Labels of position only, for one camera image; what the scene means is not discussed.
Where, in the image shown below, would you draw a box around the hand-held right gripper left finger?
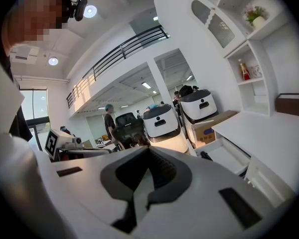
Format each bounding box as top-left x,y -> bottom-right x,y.
100,146 -> 150,234

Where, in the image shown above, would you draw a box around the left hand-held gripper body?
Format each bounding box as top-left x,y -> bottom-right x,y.
44,129 -> 86,162

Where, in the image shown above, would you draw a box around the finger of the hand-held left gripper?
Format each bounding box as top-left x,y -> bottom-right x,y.
64,147 -> 113,156

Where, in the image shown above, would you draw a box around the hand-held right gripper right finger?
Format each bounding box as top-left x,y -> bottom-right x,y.
146,146 -> 193,210

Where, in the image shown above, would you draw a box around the white drawer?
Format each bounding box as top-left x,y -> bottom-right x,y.
193,136 -> 252,176

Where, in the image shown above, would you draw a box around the large window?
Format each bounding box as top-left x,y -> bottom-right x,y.
19,88 -> 51,151

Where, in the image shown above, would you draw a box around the black office chair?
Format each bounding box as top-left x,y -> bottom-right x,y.
111,112 -> 150,150

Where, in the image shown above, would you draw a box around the cardboard box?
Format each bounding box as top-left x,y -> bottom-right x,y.
190,110 -> 239,148

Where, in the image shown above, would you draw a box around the white wheeled robot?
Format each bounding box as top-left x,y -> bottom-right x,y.
142,103 -> 190,154
177,89 -> 219,124

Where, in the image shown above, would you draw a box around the black bag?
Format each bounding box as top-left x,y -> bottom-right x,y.
178,84 -> 199,97

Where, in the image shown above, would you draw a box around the white ceiling air conditioner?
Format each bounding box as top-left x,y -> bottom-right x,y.
9,45 -> 40,65

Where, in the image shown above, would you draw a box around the black balcony railing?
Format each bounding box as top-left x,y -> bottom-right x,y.
66,25 -> 170,109

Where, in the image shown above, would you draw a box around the red bottle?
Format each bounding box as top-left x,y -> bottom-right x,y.
239,62 -> 251,81

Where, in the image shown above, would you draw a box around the person's head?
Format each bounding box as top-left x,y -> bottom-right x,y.
1,0 -> 73,56

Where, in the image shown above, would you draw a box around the patterned glass cup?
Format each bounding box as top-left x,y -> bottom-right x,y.
250,65 -> 262,79

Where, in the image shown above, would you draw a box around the brown wooden box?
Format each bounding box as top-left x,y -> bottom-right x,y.
275,92 -> 299,117

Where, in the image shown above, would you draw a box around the white shelf cabinet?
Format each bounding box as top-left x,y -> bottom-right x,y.
189,0 -> 294,117

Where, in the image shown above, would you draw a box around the potted pink flowers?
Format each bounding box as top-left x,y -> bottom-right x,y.
242,3 -> 269,30

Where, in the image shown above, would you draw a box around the black head camera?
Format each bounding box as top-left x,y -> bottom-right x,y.
69,0 -> 88,22

